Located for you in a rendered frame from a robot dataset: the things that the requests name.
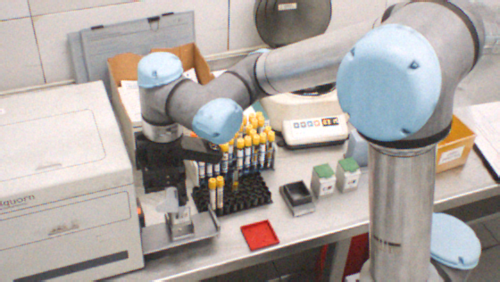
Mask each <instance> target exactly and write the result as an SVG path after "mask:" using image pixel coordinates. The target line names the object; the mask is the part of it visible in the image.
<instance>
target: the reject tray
mask: <svg viewBox="0 0 500 282"><path fill-rule="evenodd" d="M240 229H241V232H242V234H243V236H244V238H245V240H246V242H247V244H248V246H249V248H250V250H251V251H255V250H259V249H262V248H264V247H268V246H271V245H275V244H279V243H280V240H279V238H278V236H277V234H276V232H275V230H273V228H272V226H271V222H270V220H260V221H256V222H253V223H250V224H247V225H244V226H241V227H240Z"/></svg>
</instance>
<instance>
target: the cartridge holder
mask: <svg viewBox="0 0 500 282"><path fill-rule="evenodd" d="M279 191H280V192H281V193H282V197H283V198H284V199H285V201H286V203H287V205H288V207H289V209H290V210H291V211H292V213H293V215H294V217H295V216H298V215H301V214H304V213H307V212H312V211H315V209H316V207H315V205H314V204H313V194H312V193H311V191H310V190H309V189H308V187H307V186H306V184H305V183H304V181H303V180H302V179H301V180H298V181H294V182H291V183H287V184H285V185H283V186H280V187H279Z"/></svg>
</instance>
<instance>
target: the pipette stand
mask: <svg viewBox="0 0 500 282"><path fill-rule="evenodd" d="M352 157H353V158H354V160H355V161H356V163H357V164H358V166H359V167H360V172H361V173H366V172H368V143H367V142H366V141H364V140H363V139H362V138H361V137H360V136H359V135H358V134H357V132H356V129H353V130H351V132H350V137H349V141H348V146H347V149H346V153H343V158H344V159H345V158H352Z"/></svg>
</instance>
